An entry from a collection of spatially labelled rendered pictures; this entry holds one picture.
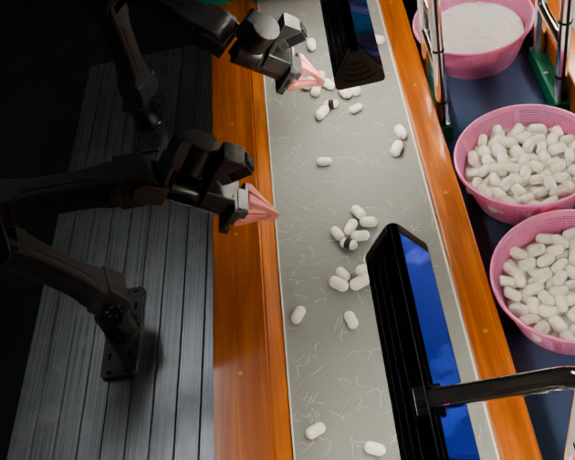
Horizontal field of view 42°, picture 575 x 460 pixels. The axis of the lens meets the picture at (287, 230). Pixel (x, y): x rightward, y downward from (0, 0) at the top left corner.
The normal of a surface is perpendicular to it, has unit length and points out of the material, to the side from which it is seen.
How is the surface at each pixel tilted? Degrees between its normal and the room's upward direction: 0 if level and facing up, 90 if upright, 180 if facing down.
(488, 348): 0
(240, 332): 0
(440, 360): 58
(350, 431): 0
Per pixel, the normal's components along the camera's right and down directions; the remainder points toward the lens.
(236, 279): -0.22, -0.62
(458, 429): 0.71, -0.50
